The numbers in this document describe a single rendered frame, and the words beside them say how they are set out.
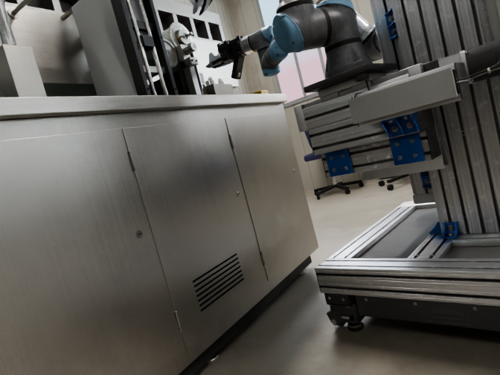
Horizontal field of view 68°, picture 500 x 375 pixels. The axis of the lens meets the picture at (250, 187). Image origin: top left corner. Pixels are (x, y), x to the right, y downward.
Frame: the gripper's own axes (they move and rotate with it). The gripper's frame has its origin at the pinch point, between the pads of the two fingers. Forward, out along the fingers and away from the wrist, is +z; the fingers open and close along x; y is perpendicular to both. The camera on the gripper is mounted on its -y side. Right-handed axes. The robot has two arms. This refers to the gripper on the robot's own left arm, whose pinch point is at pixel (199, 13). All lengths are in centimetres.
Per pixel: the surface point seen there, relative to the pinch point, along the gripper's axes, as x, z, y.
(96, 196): 85, 32, -61
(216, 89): -9.1, 27.0, -19.4
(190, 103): 43, 16, -46
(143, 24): 35.8, 6.8, -7.6
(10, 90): 79, 35, -8
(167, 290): 71, 52, -85
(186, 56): 6.0, 17.3, -7.5
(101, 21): 37.4, 16.1, 11.9
